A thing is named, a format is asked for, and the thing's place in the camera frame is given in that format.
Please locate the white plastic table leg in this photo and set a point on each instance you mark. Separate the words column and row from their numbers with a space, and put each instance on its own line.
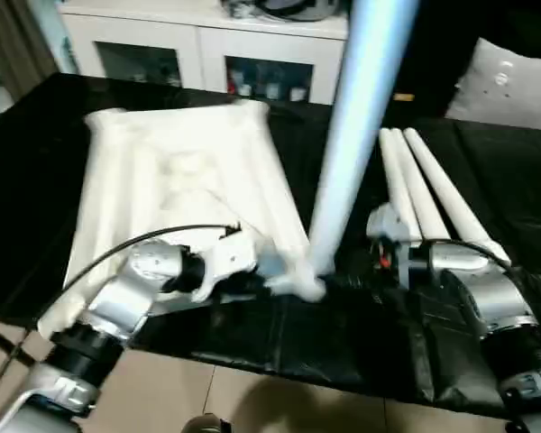
column 356, row 113
column 394, row 171
column 417, row 180
column 446, row 180

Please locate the black metal table frame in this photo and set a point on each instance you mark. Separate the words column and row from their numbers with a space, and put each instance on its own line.
column 4, row 343

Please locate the brown curtain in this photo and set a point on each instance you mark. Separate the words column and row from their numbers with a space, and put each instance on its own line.
column 13, row 40

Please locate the grey round container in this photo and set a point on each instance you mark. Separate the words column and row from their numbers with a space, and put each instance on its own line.
column 297, row 9

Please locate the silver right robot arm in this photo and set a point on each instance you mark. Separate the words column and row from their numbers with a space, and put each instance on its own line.
column 491, row 297

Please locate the black box with gold label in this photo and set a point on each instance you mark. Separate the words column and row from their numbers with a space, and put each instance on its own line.
column 433, row 45

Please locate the grey cushion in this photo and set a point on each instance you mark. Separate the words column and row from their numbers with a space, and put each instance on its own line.
column 514, row 99

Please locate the white plastic table top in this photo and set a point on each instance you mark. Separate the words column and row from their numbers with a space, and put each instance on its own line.
column 131, row 158

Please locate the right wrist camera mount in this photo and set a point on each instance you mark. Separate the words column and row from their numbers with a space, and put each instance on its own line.
column 387, row 221

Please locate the white cabinet with glass doors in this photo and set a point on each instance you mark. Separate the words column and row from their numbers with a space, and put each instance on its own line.
column 198, row 40

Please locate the dark rounded robot body part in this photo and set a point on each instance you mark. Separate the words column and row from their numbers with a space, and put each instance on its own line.
column 207, row 426

